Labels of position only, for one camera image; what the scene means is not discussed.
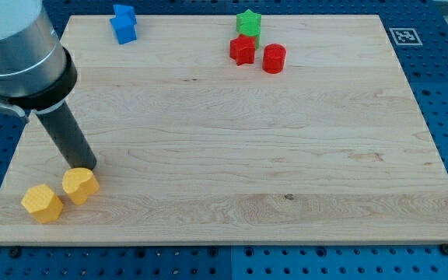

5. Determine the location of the white fiducial marker tag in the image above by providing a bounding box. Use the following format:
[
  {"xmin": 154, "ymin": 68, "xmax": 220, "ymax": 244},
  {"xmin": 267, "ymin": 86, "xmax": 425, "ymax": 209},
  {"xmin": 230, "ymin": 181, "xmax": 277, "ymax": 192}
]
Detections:
[{"xmin": 389, "ymin": 27, "xmax": 422, "ymax": 46}]

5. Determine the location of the red star block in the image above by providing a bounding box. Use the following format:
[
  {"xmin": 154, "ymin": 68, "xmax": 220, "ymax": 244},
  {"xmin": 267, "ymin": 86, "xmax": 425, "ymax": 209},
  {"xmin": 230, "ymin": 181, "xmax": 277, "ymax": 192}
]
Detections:
[{"xmin": 229, "ymin": 34, "xmax": 256, "ymax": 66}]

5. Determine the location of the yellow heart block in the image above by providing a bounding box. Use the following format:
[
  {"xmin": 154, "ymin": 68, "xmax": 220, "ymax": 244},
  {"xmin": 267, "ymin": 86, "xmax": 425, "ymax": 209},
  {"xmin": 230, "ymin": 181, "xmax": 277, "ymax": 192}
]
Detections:
[{"xmin": 62, "ymin": 167, "xmax": 100, "ymax": 205}]

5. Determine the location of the green star block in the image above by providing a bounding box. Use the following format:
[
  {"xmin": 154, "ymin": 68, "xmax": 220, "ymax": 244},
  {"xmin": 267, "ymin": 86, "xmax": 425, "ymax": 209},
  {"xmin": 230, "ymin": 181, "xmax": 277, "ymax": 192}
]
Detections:
[{"xmin": 236, "ymin": 9, "xmax": 261, "ymax": 48}]

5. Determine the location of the light wooden board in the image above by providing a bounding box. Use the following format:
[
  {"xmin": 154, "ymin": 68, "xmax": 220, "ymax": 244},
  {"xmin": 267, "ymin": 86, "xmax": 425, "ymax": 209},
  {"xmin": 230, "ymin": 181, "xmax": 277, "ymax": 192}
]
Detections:
[{"xmin": 0, "ymin": 15, "xmax": 448, "ymax": 247}]

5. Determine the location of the red cylinder block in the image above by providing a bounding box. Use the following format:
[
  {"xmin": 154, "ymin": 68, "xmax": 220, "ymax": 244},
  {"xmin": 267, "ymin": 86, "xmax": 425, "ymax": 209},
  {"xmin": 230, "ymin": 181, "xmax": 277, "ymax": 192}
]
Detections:
[{"xmin": 262, "ymin": 44, "xmax": 286, "ymax": 74}]

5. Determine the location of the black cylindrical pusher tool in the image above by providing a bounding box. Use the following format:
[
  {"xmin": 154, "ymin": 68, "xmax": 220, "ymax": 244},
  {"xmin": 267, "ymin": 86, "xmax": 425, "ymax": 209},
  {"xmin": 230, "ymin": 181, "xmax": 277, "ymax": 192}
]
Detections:
[{"xmin": 36, "ymin": 101, "xmax": 96, "ymax": 170}]

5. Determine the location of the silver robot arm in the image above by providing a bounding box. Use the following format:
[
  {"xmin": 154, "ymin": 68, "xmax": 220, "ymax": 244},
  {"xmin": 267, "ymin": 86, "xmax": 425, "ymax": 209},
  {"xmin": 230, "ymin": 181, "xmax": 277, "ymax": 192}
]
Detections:
[{"xmin": 0, "ymin": 0, "xmax": 96, "ymax": 170}]

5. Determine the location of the yellow hexagon block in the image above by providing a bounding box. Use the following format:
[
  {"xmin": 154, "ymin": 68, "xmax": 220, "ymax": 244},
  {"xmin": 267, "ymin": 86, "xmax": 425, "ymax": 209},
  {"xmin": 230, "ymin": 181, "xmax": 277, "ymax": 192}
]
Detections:
[{"xmin": 21, "ymin": 184, "xmax": 64, "ymax": 224}]

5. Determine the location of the blue cube block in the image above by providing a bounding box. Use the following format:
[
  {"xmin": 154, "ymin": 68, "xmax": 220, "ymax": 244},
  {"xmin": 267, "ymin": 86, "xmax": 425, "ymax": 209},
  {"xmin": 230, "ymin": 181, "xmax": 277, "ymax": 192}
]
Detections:
[{"xmin": 110, "ymin": 15, "xmax": 137, "ymax": 44}]

